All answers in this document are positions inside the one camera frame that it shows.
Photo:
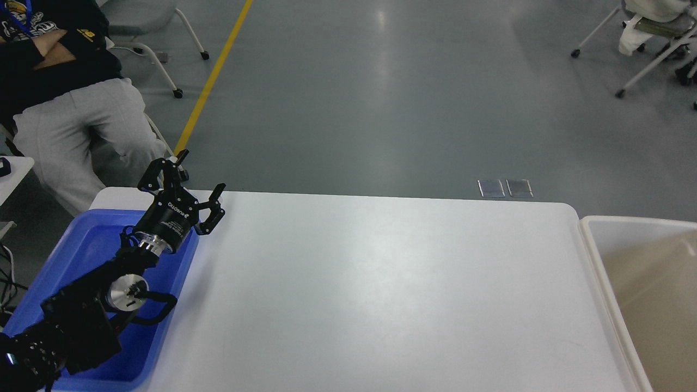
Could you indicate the metal floor plate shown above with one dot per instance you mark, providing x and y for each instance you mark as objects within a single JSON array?
[
  {"x": 491, "y": 188},
  {"x": 519, "y": 188}
]

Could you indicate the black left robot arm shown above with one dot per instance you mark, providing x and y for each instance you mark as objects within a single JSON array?
[{"x": 82, "y": 321}]

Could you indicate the white rolling chair right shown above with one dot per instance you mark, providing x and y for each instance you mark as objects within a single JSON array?
[{"x": 672, "y": 20}]

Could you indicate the white side table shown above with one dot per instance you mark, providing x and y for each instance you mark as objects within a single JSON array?
[{"x": 14, "y": 170}]

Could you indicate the white rolling chair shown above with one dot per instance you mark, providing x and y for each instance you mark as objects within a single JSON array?
[
  {"x": 132, "y": 19},
  {"x": 672, "y": 20}
]

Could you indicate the white rolling chair left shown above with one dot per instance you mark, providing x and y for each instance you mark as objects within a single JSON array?
[{"x": 132, "y": 19}]

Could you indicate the left metal floor plate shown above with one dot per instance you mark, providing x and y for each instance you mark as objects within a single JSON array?
[{"x": 491, "y": 188}]

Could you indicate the beige plastic bin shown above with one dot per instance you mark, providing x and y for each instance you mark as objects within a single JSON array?
[{"x": 646, "y": 270}]

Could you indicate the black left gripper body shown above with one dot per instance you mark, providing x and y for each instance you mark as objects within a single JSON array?
[{"x": 167, "y": 222}]

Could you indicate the right metal floor plate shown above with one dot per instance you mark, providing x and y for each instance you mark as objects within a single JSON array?
[{"x": 519, "y": 188}]

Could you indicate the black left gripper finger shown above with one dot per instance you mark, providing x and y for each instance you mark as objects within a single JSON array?
[
  {"x": 164, "y": 173},
  {"x": 216, "y": 212}
]

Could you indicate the seated person in black top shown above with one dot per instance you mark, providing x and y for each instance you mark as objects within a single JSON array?
[{"x": 60, "y": 85}]

